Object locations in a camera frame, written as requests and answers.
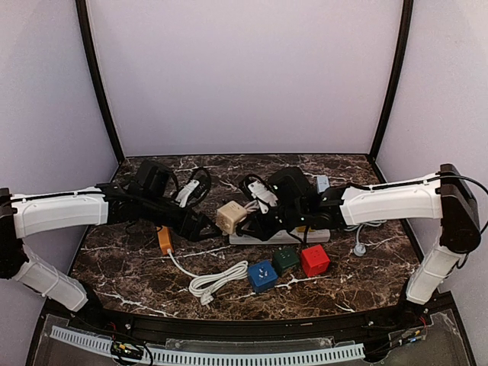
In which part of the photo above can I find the beige cube socket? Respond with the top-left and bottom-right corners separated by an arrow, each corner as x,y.
216,201 -> 247,235

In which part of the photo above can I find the orange power strip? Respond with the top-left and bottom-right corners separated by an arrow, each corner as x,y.
156,226 -> 174,255

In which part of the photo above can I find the dark green cube socket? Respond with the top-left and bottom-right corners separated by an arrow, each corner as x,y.
271,248 -> 300,277

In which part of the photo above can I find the blue cube socket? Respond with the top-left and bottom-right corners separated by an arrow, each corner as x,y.
247,260 -> 278,294

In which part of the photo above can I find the white power cable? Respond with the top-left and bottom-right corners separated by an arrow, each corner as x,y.
167,249 -> 249,307

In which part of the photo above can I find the red cube socket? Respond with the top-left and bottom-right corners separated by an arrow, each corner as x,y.
300,245 -> 330,278

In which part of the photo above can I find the light blue plug cable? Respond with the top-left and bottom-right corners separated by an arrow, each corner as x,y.
345,219 -> 386,257

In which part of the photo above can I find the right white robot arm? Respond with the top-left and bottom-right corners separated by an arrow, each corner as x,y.
235,163 -> 487,305

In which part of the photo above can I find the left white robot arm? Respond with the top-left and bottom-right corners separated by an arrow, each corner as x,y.
1,184 -> 221,313

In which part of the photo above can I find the yellow cube socket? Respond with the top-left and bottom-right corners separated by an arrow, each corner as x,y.
297,226 -> 310,233

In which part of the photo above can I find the white power strip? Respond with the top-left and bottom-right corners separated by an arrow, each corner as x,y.
229,229 -> 330,246

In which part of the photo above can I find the grey blue power strip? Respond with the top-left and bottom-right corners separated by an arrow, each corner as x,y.
316,175 -> 330,194

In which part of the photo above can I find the small circuit board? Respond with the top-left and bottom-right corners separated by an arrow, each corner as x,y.
110,342 -> 144,361

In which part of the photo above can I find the white slotted cable duct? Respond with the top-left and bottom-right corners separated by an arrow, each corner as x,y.
50,326 -> 364,365

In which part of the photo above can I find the left black frame post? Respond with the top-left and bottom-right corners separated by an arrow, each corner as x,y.
75,0 -> 125,165

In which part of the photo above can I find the black frame post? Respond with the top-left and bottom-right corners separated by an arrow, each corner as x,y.
368,0 -> 414,162
75,0 -> 125,165

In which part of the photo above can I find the right black frame post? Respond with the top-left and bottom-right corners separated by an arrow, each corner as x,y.
368,0 -> 414,162

